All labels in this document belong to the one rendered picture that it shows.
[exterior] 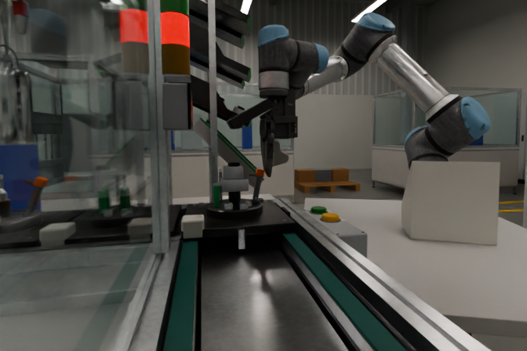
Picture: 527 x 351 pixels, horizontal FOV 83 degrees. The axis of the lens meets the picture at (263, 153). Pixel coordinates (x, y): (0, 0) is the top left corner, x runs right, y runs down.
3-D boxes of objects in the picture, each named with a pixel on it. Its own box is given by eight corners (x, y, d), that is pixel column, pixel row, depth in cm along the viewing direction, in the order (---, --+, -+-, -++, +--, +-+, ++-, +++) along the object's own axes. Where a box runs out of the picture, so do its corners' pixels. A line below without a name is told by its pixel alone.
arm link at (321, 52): (303, 70, 88) (271, 66, 83) (323, 38, 80) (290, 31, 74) (313, 89, 84) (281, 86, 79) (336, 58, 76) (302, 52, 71)
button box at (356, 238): (325, 229, 81) (325, 208, 80) (368, 262, 60) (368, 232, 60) (301, 232, 79) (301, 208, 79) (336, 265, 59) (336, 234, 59)
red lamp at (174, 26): (190, 52, 53) (189, 23, 53) (189, 43, 48) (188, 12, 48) (161, 50, 52) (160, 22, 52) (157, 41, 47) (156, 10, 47)
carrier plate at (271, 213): (270, 206, 88) (270, 199, 88) (296, 231, 64) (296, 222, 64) (187, 211, 83) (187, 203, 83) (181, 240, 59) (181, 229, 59)
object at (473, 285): (465, 208, 131) (465, 201, 131) (786, 362, 42) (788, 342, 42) (305, 204, 142) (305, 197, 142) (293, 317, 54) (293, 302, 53)
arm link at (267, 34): (298, 27, 72) (267, 19, 67) (298, 73, 72) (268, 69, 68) (280, 36, 78) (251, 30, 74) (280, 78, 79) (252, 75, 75)
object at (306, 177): (343, 184, 690) (343, 167, 688) (360, 190, 612) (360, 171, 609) (292, 186, 668) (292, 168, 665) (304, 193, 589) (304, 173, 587)
